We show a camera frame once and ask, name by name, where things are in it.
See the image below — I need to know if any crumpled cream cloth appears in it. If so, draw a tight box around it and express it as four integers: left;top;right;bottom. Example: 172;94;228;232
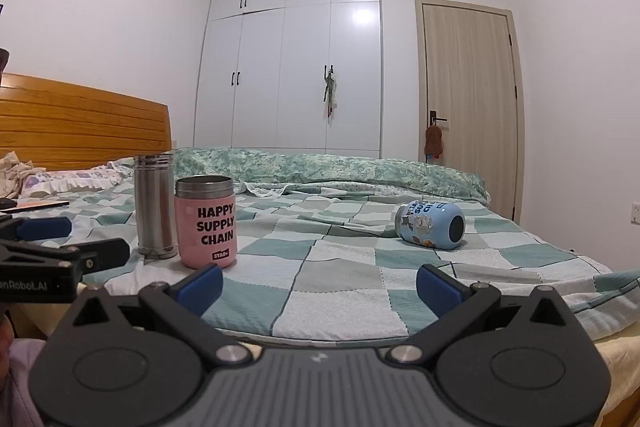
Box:
0;150;37;198

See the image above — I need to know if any white wardrobe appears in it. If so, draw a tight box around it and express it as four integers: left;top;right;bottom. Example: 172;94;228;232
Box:
193;0;384;160

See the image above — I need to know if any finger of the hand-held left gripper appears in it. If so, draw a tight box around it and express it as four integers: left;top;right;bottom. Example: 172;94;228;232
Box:
0;214;72;243
0;237;132;283

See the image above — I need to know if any green floral quilt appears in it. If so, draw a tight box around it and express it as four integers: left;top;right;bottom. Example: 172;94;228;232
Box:
167;147;491;204

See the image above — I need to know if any beige wooden door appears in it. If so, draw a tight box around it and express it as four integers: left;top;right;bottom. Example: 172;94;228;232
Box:
414;0;526;224

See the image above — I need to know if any green checkered bed sheet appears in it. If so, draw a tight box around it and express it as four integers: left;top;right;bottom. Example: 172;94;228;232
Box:
0;183;640;344

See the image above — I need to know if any pink cup with steel rim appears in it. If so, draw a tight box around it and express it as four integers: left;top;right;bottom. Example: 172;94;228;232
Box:
174;175;238;271

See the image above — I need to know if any brown hanging plush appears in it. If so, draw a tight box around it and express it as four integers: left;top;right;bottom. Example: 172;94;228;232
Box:
424;125;445;158

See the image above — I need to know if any flat brown board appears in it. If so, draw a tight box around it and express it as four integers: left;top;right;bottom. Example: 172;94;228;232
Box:
14;200;70;211

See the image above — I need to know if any wooden headboard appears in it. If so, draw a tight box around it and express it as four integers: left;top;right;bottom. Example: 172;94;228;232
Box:
0;73;172;172

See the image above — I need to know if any green hanging ornament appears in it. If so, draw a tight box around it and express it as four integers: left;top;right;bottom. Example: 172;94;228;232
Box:
322;65;340;120

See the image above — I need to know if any ruffled floral pillow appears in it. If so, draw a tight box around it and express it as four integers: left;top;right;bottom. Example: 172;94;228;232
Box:
19;164;127;198

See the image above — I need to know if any light purple clothing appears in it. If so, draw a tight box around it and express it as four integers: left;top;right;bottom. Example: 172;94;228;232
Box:
0;338;48;427

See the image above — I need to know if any stainless steel flask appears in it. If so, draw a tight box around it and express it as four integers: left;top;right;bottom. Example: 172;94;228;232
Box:
133;153;179;261

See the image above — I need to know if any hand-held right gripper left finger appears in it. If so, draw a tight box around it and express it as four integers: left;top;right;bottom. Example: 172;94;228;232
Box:
60;264;253;366

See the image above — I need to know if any blue printed cup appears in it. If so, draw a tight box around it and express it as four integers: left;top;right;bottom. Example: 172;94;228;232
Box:
394;200;466;251

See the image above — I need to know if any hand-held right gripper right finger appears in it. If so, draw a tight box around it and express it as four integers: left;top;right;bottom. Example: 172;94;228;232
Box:
389;263;582;365

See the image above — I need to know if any cream mattress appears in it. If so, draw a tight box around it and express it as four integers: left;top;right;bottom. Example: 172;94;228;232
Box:
594;326;640;427

